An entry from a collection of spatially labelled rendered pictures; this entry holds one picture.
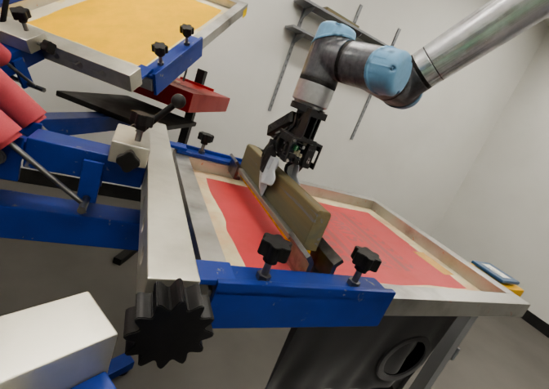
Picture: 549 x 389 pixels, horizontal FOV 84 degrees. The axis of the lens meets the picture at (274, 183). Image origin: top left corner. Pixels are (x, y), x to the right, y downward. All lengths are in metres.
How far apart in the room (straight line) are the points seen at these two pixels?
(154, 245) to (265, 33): 2.48
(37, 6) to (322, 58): 1.09
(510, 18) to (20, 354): 0.71
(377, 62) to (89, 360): 0.51
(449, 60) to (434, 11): 3.02
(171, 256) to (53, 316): 0.12
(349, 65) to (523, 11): 0.27
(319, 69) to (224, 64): 2.07
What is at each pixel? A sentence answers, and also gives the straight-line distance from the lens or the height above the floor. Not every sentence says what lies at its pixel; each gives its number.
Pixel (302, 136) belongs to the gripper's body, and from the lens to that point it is 0.59.
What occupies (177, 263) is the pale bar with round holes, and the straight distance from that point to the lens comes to 0.34.
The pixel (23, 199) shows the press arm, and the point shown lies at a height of 0.92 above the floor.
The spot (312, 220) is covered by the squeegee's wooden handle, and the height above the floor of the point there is 1.06.
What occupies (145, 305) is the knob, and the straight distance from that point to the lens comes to 0.29.
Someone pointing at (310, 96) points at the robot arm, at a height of 1.25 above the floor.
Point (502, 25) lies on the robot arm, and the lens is 0.67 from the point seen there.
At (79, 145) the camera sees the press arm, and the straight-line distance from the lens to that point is 0.60.
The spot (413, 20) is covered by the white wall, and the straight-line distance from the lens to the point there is 3.51.
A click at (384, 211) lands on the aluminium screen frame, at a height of 0.98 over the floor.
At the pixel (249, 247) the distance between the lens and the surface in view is 0.59.
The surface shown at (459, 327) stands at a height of 0.75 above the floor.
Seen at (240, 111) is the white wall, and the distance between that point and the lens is 2.72.
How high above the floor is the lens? 1.23
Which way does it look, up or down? 15 degrees down
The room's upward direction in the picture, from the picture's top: 21 degrees clockwise
